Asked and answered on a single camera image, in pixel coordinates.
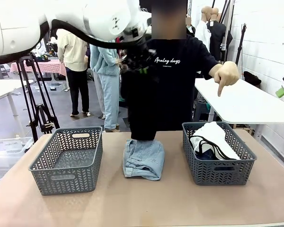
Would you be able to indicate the gray plastic lattice basket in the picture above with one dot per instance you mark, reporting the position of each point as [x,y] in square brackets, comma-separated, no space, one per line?
[61,176]
[217,175]

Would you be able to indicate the black camera tripod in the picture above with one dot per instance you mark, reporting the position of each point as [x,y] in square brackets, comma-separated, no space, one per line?
[41,113]

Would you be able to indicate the table with red checkered cloth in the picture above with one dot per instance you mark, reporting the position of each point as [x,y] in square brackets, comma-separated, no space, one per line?
[47,66]

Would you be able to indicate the mannequin in black jacket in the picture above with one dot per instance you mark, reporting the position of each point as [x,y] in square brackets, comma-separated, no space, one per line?
[217,35]

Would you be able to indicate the white table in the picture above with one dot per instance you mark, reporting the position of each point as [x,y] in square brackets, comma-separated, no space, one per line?
[246,104]

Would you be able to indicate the clear plastic storage box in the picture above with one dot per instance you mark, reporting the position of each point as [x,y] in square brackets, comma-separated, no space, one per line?
[7,156]

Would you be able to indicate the mannequin in beige shirt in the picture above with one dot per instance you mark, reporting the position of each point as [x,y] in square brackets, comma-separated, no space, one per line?
[73,54]

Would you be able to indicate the thin black light stand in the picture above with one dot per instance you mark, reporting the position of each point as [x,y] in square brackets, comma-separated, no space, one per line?
[240,45]

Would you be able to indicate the mannequin in white shirt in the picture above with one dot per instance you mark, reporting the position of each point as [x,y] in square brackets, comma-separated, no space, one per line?
[202,33]

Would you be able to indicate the light blue denim jeans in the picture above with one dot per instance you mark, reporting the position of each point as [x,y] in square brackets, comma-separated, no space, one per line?
[144,158]

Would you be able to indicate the black cloth lump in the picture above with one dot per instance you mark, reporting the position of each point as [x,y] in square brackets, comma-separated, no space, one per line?
[252,78]

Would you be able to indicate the person in black t-shirt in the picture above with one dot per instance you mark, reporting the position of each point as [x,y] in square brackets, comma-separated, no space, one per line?
[180,94]

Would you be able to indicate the mannequin in teal fleece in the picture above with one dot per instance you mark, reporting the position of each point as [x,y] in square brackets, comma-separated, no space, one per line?
[106,71]

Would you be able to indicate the person's left hand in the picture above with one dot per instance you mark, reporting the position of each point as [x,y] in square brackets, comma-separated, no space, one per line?
[227,73]

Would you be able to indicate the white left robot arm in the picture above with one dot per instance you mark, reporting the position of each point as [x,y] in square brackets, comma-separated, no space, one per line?
[38,26]

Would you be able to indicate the dark blue denim jeans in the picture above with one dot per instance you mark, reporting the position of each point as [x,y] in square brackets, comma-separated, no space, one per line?
[204,156]

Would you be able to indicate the black garment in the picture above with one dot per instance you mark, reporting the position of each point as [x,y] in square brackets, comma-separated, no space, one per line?
[139,106]

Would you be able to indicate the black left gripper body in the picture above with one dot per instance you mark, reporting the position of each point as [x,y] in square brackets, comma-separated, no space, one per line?
[137,56]

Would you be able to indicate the white top with black trim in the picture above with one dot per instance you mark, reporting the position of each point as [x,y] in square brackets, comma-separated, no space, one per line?
[213,137]

